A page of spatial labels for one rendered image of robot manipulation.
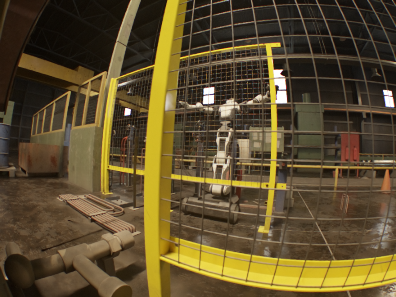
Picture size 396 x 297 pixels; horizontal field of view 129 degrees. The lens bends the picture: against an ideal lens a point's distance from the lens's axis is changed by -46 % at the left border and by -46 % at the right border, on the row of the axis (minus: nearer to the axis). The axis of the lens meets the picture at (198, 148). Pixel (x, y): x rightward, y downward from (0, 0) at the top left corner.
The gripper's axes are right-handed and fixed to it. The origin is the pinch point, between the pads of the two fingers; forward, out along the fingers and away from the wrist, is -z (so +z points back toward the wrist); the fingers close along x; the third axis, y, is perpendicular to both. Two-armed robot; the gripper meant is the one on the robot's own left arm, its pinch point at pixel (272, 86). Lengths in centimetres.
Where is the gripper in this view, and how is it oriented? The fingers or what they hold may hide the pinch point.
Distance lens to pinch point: 173.8
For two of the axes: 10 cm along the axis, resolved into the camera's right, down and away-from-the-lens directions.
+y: 0.5, -10.0, 0.4
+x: -9.0, -0.3, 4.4
